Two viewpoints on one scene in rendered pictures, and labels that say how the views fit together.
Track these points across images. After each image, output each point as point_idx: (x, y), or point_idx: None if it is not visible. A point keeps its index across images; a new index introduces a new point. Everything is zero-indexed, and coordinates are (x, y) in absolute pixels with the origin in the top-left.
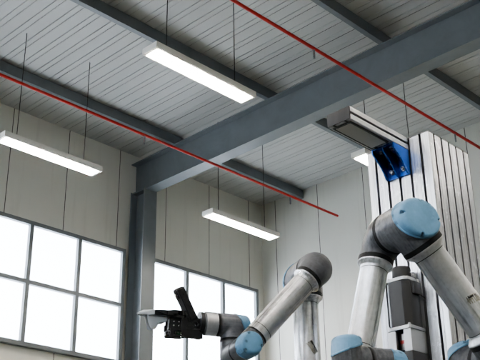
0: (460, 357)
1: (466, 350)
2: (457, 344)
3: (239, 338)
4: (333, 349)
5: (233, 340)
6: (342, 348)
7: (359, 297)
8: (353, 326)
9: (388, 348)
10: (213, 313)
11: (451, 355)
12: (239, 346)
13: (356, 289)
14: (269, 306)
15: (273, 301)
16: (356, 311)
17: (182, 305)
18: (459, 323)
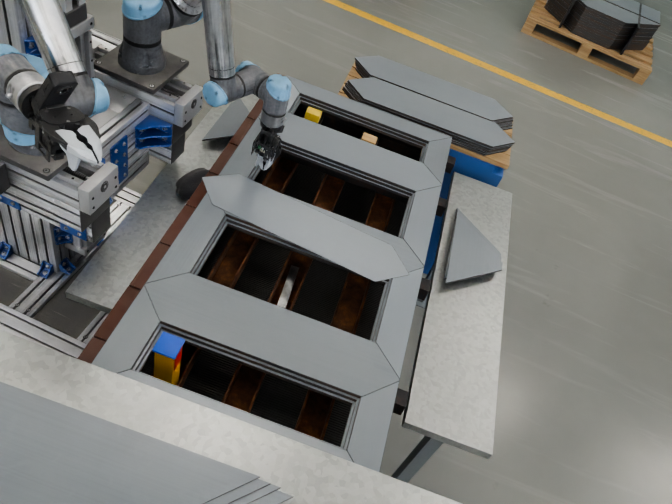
0: (161, 15)
1: (163, 7)
2: (159, 4)
3: (103, 98)
4: (287, 96)
5: (67, 100)
6: (290, 93)
7: (230, 23)
8: (231, 54)
9: (256, 66)
10: (41, 76)
11: (154, 14)
12: (105, 108)
13: (221, 13)
14: (66, 28)
15: (61, 16)
16: (230, 38)
17: (61, 98)
18: (198, 0)
